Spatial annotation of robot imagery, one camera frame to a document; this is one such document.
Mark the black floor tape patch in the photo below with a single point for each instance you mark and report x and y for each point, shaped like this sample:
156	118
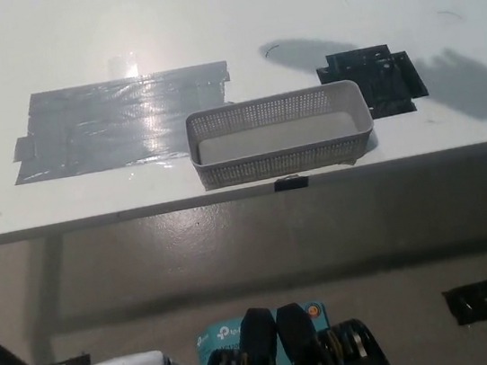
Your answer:
475	302
69	362

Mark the teal tp-link box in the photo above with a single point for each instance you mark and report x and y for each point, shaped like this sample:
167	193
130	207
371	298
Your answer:
219	335

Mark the small black tape strip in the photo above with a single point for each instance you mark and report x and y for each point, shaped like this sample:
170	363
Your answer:
291	183

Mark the grey perforated plastic basket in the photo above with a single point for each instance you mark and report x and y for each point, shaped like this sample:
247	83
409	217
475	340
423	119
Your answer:
267	140

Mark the grey duct tape patch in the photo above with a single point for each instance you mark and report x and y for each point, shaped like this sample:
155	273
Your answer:
104	127

